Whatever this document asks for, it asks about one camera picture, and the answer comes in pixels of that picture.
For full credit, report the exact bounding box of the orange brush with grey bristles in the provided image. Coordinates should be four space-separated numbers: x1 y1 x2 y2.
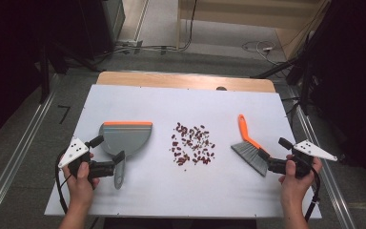
230 114 271 177

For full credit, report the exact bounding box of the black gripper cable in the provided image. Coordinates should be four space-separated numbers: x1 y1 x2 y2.
303 156 322 222
54 148 70 215

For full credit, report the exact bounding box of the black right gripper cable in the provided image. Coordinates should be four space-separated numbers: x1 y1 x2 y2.
303 156 322 222

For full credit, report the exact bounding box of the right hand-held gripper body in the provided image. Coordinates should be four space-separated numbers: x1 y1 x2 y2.
266 139 338 178

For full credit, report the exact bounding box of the aluminium floor rail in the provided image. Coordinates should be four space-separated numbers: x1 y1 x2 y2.
290 92 358 229
0 90 60 229

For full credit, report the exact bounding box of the person's left hand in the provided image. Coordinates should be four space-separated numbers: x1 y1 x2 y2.
61 152 101 208

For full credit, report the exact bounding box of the black curtain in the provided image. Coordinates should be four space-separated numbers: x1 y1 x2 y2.
0 0 111 151
308 0 366 187

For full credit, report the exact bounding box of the pile of red beans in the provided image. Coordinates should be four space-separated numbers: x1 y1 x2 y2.
170 121 216 169

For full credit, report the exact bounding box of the white cable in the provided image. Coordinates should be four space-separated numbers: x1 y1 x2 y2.
241 39 288 65

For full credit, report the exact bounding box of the wooden table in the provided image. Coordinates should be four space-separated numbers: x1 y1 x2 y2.
95 71 276 94

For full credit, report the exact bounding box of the person's right hand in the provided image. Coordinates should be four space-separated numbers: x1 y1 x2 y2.
277 154 324 203

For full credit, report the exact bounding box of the grey power strip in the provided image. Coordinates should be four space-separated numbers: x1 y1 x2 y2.
115 38 144 50

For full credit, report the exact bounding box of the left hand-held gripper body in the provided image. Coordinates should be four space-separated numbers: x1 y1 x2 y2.
57 136 116 184

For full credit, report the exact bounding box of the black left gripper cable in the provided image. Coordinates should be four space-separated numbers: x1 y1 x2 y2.
54 148 70 215

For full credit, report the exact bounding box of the light wooden furniture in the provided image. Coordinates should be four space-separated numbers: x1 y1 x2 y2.
175 0 332 61

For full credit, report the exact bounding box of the black metal stand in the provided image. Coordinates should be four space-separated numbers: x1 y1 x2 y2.
37 39 100 105
250 30 319 116

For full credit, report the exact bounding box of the black floor cable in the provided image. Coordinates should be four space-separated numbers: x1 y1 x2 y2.
98 0 202 59

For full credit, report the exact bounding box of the grey dustpan with orange lip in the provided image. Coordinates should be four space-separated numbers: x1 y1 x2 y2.
98 120 153 191

